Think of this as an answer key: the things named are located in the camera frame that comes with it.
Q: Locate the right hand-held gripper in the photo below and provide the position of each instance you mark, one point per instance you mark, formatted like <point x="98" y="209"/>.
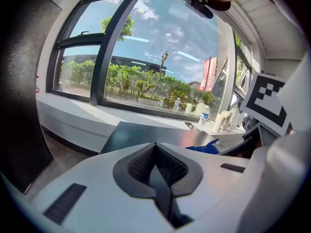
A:
<point x="264" y="101"/>

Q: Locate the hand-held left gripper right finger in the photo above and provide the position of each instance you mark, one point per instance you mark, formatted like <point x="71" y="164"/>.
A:
<point x="218" y="176"/>

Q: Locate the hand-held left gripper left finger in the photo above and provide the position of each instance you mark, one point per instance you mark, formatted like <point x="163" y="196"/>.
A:
<point x="92" y="198"/>

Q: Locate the blue cleaning cloth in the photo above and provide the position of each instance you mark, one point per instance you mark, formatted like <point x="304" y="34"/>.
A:
<point x="204" y="148"/>

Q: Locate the stack of paper cups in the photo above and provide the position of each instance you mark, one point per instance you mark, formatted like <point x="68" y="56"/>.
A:
<point x="217" y="124"/>

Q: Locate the clear water bottle blue label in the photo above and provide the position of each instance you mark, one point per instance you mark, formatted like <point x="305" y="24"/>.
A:
<point x="204" y="118"/>

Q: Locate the black smartphone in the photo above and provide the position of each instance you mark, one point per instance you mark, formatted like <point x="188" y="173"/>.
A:
<point x="191" y="126"/>

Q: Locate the red banner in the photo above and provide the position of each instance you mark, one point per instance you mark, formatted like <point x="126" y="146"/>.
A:
<point x="212" y="74"/>
<point x="203" y="76"/>

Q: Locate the grey window ledge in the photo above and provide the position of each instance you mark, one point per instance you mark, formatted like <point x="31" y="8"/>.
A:
<point x="73" y="120"/>

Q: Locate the street lamp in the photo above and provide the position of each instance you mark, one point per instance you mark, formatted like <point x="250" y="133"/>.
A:
<point x="164" y="62"/>

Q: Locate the green hedge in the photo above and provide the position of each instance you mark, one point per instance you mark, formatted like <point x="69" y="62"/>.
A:
<point x="126" y="81"/>

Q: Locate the tall black cabinet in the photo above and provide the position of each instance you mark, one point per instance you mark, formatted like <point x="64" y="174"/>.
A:
<point x="22" y="93"/>

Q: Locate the black-framed window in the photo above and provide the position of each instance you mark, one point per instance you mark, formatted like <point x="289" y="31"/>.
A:
<point x="107" y="57"/>

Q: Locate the tree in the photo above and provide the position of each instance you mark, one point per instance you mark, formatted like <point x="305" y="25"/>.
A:
<point x="126" y="28"/>

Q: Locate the black head camera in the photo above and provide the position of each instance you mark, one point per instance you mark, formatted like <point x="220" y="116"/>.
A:
<point x="200" y="7"/>

